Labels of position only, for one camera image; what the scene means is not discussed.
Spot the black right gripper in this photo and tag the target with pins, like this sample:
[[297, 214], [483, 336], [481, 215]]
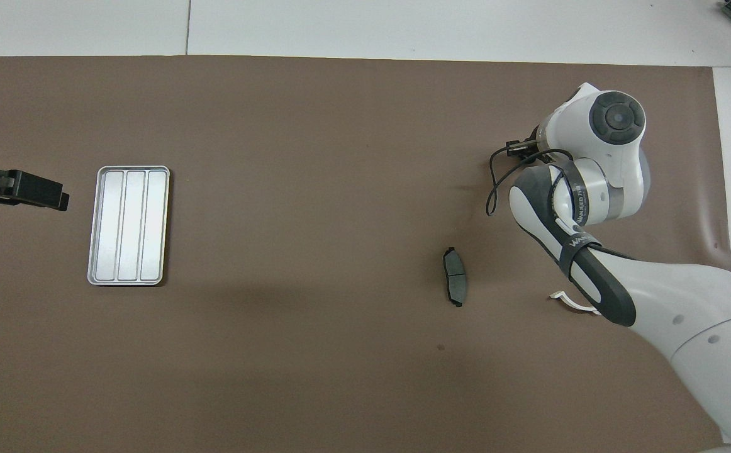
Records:
[[521, 149]]

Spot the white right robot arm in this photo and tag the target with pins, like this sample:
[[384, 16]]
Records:
[[686, 302]]

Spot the silver metal ridged tray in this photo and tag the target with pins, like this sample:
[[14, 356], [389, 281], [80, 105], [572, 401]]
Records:
[[151, 264]]

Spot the long grey brake pad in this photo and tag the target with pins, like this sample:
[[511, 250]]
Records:
[[455, 277]]

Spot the brown paper table mat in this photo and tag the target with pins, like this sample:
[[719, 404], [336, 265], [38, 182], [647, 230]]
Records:
[[340, 157]]

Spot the white curved plastic bracket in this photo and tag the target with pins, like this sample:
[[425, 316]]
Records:
[[576, 304]]

